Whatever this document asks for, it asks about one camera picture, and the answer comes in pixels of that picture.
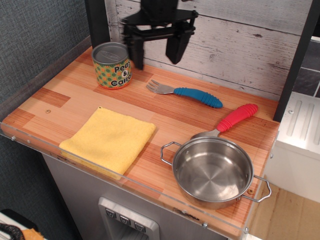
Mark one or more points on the grey toy fridge cabinet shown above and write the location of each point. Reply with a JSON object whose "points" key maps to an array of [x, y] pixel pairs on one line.
{"points": [[82, 191]]}

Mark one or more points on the stainless steel pot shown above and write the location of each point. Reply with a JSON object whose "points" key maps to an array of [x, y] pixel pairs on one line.
{"points": [[213, 172]]}

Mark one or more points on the black left frame post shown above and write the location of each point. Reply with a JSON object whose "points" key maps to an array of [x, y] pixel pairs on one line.
{"points": [[97, 22]]}

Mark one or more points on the red handled metal spoon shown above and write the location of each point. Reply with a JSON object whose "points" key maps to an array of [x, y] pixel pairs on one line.
{"points": [[241, 113]]}

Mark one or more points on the black right frame post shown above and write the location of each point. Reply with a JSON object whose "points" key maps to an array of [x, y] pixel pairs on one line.
{"points": [[297, 61]]}

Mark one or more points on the clear acrylic edge guard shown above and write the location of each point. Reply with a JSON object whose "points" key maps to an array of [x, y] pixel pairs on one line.
{"points": [[159, 187]]}

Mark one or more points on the silver dispenser panel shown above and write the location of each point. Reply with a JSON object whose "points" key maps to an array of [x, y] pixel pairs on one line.
{"points": [[122, 223]]}

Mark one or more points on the blue handled metal fork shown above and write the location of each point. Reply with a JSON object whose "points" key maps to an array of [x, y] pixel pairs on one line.
{"points": [[199, 95]]}

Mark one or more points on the black frame post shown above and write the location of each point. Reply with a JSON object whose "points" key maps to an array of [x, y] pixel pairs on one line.
{"points": [[297, 61], [97, 22]]}

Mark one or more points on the peas and carrots can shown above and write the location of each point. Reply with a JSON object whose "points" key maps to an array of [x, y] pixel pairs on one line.
{"points": [[112, 65]]}

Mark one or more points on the orange object at corner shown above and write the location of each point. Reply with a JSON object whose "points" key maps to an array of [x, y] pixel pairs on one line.
{"points": [[32, 234]]}

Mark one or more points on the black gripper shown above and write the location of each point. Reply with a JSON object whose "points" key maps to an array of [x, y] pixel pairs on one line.
{"points": [[157, 20]]}

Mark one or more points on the yellow folded cloth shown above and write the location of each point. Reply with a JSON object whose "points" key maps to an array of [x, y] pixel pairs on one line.
{"points": [[109, 142]]}

